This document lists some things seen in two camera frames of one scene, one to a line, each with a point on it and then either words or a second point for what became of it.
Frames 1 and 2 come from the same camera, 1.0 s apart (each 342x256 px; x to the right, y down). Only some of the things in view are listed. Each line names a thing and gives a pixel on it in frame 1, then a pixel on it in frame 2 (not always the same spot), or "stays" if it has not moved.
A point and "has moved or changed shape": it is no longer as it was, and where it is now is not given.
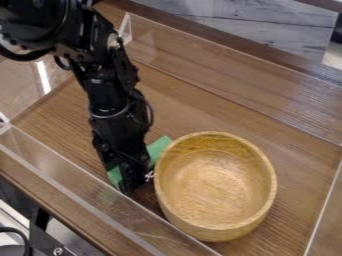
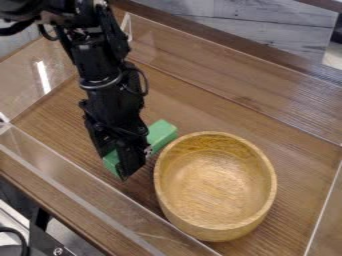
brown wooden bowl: [215, 185] stays
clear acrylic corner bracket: [125, 28] stays
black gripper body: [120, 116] stays
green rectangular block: [153, 148] has moved or changed shape
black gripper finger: [135, 175] to [131, 156]
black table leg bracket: [42, 243] stays
